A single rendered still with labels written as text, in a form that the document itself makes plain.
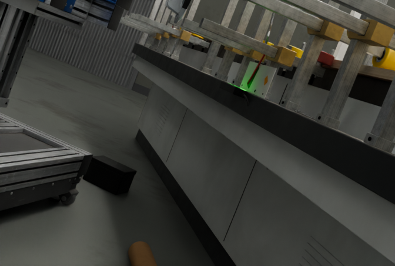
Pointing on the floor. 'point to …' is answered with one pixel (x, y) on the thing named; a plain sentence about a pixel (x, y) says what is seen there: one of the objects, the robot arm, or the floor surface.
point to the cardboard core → (141, 255)
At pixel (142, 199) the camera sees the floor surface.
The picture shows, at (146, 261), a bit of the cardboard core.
